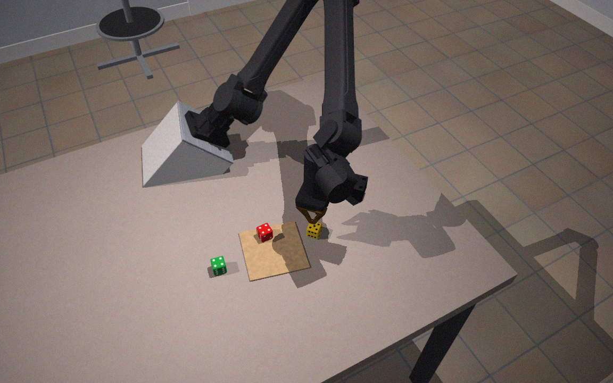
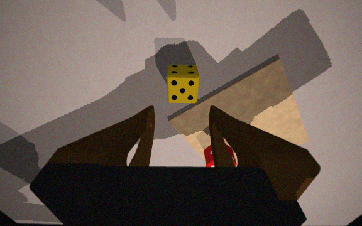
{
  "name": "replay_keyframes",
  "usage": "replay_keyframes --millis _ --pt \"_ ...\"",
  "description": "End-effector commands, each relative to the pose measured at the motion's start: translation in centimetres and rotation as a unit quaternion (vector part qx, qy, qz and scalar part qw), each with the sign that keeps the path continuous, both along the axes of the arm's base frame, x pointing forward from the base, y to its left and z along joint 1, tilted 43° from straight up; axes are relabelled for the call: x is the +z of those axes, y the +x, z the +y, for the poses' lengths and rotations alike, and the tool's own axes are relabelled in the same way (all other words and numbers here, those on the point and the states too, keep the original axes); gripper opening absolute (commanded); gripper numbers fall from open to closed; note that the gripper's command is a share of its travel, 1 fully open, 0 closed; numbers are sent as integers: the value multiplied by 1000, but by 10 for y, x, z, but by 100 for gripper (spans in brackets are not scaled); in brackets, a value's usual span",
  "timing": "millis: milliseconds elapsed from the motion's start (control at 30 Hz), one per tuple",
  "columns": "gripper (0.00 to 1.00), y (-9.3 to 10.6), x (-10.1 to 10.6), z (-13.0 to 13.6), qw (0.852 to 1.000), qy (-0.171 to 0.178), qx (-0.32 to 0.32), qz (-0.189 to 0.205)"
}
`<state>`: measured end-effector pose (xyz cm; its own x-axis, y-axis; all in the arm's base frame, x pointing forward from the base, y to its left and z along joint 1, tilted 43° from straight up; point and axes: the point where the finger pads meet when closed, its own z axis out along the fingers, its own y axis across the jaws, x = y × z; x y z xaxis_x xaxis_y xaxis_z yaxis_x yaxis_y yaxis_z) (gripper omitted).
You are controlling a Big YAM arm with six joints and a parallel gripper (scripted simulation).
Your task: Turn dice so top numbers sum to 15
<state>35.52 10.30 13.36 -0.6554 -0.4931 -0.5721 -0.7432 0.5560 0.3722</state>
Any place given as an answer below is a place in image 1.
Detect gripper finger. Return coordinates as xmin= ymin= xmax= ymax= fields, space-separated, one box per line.
xmin=296 ymin=206 xmax=327 ymax=224

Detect red dice with white pips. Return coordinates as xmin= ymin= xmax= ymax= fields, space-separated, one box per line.
xmin=256 ymin=223 xmax=273 ymax=242

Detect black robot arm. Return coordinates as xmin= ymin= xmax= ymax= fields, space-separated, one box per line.
xmin=185 ymin=0 xmax=368 ymax=206

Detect tan mat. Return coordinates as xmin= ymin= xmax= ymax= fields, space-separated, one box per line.
xmin=239 ymin=221 xmax=310 ymax=281

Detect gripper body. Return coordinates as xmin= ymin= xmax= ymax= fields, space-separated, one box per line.
xmin=295 ymin=172 xmax=330 ymax=212

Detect yellow dice with black pips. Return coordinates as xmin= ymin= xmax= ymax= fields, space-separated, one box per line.
xmin=306 ymin=222 xmax=322 ymax=239

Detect green dice with white pips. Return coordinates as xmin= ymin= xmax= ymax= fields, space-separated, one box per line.
xmin=210 ymin=256 xmax=227 ymax=276

